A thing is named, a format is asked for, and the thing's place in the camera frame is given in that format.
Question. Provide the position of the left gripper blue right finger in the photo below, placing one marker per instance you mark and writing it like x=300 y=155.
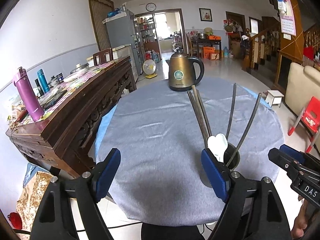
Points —
x=217 y=174

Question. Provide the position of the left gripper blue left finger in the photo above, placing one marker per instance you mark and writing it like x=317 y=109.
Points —
x=104 y=173

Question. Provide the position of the white plastic spoon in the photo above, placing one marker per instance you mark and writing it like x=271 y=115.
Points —
x=218 y=145

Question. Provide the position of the dark chopstick two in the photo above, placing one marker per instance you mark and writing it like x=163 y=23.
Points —
x=201 y=114

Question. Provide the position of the dark chopstick three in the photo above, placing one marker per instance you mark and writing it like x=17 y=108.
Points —
x=231 y=111

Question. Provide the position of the dark chopstick four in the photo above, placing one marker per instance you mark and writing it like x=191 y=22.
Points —
x=244 y=135

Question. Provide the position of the right hand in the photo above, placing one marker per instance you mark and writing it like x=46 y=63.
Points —
x=300 y=223

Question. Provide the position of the steel utensil holder cup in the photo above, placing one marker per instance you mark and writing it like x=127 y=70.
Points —
x=227 y=155

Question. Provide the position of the grey tablecloth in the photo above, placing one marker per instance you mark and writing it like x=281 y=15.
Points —
x=155 y=128

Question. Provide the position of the red plastic chair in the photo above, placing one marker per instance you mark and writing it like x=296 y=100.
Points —
x=309 y=116

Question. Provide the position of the carved wooden sideboard table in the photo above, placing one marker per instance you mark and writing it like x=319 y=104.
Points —
x=63 y=140

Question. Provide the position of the small white stool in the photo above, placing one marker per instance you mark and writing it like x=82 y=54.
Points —
x=273 y=98

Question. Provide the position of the beige sofa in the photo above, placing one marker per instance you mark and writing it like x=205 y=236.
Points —
x=302 y=84

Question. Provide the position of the purple thermos bottle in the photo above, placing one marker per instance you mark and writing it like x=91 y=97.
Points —
x=25 y=90

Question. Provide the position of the teal thermos bottle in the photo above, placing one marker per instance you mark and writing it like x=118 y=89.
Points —
x=43 y=81

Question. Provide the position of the white floor fan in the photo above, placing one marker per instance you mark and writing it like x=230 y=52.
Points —
x=149 y=69

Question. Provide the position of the gold electric kettle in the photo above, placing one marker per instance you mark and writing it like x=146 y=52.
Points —
x=182 y=72

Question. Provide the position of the wooden chair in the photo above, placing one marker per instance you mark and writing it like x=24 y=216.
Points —
x=103 y=56

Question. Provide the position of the white chest freezer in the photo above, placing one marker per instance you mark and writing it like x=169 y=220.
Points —
x=118 y=52

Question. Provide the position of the wooden stair railing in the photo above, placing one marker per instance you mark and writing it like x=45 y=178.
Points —
x=267 y=43

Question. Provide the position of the blue water jug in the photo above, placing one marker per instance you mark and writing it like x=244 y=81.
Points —
x=225 y=52

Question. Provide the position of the grey refrigerator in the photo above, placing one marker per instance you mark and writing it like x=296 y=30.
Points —
x=123 y=29

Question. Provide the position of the dark side table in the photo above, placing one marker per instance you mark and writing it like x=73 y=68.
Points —
x=197 y=42

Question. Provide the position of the wall calendar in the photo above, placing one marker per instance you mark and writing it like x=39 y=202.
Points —
x=287 y=19

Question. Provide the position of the round wall clock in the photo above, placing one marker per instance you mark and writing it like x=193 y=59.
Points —
x=150 y=7

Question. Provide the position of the framed wall picture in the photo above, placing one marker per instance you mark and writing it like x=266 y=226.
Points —
x=205 y=15

